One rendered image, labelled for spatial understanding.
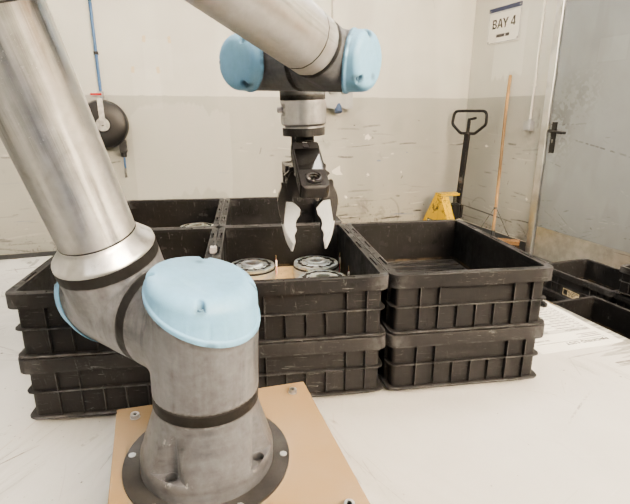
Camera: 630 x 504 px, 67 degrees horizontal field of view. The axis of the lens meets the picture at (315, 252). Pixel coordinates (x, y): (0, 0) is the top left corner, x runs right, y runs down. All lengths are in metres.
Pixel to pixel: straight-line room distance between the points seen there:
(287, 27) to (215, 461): 0.45
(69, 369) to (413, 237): 0.80
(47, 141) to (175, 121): 3.74
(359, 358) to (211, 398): 0.41
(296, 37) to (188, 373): 0.36
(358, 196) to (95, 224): 4.24
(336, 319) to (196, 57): 3.63
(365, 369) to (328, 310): 0.13
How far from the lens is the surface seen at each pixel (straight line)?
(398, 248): 1.21
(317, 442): 0.64
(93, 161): 0.53
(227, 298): 0.47
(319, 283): 0.77
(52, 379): 0.90
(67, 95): 0.52
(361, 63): 0.62
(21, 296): 0.83
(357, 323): 0.83
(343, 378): 0.87
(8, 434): 0.94
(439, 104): 5.03
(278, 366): 0.84
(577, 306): 2.16
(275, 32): 0.53
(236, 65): 0.70
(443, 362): 0.90
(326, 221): 0.83
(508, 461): 0.81
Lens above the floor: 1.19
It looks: 16 degrees down
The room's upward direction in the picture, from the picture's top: straight up
